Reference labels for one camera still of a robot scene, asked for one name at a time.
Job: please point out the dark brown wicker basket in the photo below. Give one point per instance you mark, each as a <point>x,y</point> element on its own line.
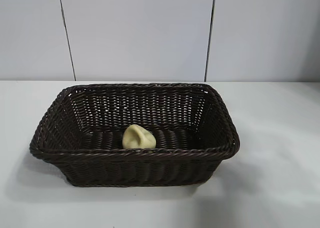
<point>137,168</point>

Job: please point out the pale yellow egg yolk pastry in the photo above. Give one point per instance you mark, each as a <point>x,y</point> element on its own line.
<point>138,137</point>

